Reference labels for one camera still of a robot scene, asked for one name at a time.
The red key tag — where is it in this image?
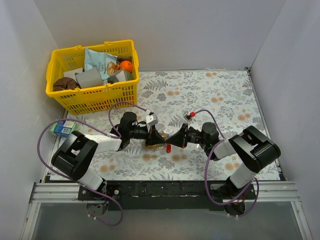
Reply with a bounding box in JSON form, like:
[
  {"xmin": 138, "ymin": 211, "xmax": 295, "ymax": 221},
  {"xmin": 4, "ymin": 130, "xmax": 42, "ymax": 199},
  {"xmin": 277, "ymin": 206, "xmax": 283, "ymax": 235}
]
[{"xmin": 166, "ymin": 144, "xmax": 172, "ymax": 153}]

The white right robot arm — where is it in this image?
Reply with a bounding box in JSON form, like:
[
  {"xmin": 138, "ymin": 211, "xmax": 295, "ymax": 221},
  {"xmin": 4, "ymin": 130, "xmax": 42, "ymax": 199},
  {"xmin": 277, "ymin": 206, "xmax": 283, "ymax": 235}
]
[{"xmin": 166, "ymin": 122, "xmax": 281, "ymax": 199}]

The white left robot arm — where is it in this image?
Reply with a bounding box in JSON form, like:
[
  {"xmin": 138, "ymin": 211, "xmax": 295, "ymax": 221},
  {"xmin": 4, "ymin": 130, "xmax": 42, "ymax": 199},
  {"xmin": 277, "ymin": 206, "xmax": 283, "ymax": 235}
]
[{"xmin": 51, "ymin": 112, "xmax": 165, "ymax": 200}]

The green blue carton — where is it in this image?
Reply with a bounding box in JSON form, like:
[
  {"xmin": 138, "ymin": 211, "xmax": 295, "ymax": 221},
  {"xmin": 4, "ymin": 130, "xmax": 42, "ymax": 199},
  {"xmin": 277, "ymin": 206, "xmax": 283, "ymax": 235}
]
[{"xmin": 50, "ymin": 120, "xmax": 78, "ymax": 138}]

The grey cardboard box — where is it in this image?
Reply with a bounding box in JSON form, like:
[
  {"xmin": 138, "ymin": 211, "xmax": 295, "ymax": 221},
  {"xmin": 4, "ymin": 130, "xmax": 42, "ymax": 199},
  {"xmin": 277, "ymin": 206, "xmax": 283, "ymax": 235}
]
[{"xmin": 75, "ymin": 67, "xmax": 104, "ymax": 89}]

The orange fruit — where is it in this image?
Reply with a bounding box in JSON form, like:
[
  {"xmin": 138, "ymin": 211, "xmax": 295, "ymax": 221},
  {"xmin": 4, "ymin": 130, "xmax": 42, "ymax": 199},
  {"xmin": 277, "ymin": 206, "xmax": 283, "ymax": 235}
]
[{"xmin": 119, "ymin": 60, "xmax": 134, "ymax": 73}]

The light blue chips bag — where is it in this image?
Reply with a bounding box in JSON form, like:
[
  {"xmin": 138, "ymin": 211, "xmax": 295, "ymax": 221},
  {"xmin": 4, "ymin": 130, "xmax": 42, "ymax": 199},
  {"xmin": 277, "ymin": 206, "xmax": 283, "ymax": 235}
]
[{"xmin": 84, "ymin": 48, "xmax": 120, "ymax": 81}]

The brown round bun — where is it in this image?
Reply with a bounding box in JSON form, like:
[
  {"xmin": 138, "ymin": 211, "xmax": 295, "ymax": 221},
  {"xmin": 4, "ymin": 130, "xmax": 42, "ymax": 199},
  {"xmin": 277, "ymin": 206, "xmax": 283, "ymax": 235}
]
[{"xmin": 52, "ymin": 77, "xmax": 79, "ymax": 92}]

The white box in basket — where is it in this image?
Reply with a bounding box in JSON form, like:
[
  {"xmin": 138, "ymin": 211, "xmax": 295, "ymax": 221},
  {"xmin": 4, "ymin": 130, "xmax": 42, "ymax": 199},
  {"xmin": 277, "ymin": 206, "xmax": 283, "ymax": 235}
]
[{"xmin": 63, "ymin": 67, "xmax": 84, "ymax": 80}]

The yellow plastic basket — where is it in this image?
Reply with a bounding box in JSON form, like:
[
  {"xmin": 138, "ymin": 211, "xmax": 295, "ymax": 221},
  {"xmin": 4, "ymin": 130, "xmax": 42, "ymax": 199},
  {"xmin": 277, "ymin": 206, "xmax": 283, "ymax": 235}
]
[{"xmin": 45, "ymin": 39, "xmax": 140, "ymax": 115}]

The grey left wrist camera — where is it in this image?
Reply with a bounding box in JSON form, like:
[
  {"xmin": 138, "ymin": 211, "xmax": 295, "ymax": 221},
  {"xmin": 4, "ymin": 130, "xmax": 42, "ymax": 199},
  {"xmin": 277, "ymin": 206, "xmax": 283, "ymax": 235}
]
[{"xmin": 145, "ymin": 113, "xmax": 159, "ymax": 127}]

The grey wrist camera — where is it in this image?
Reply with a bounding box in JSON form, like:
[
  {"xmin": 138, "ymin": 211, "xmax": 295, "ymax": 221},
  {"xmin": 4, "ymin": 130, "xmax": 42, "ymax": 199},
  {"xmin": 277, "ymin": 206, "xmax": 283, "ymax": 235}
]
[
  {"xmin": 183, "ymin": 111, "xmax": 196, "ymax": 124},
  {"xmin": 145, "ymin": 113, "xmax": 159, "ymax": 127}
]

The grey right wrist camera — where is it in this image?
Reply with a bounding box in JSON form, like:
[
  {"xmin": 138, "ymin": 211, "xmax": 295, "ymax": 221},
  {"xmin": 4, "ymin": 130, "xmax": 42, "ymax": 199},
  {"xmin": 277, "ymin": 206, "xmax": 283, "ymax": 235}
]
[{"xmin": 183, "ymin": 111, "xmax": 196, "ymax": 124}]

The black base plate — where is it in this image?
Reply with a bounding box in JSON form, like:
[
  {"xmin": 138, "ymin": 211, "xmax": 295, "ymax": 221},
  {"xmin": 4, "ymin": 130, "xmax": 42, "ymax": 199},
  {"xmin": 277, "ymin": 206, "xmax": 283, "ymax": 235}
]
[{"xmin": 77, "ymin": 179, "xmax": 257, "ymax": 211}]

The aluminium frame rail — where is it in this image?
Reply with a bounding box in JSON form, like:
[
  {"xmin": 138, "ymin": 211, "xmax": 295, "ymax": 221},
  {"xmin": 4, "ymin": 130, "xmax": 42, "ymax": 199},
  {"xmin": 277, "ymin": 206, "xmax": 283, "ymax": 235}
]
[{"xmin": 21, "ymin": 180, "xmax": 312, "ymax": 240}]

